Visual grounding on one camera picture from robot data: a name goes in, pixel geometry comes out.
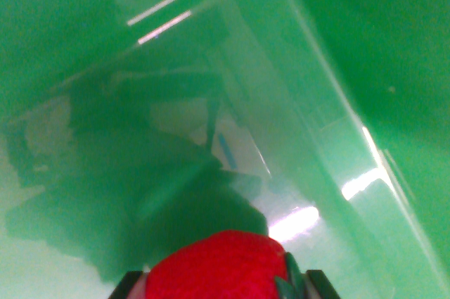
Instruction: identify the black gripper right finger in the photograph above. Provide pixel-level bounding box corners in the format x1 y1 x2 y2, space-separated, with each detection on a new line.
304 269 342 299

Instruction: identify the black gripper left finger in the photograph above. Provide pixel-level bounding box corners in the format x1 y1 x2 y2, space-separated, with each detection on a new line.
111 270 148 299

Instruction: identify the red toy strawberry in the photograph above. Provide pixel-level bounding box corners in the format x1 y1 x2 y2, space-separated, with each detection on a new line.
140 229 304 299

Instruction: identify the green plastic bin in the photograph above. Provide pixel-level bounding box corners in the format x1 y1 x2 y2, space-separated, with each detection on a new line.
0 0 450 299

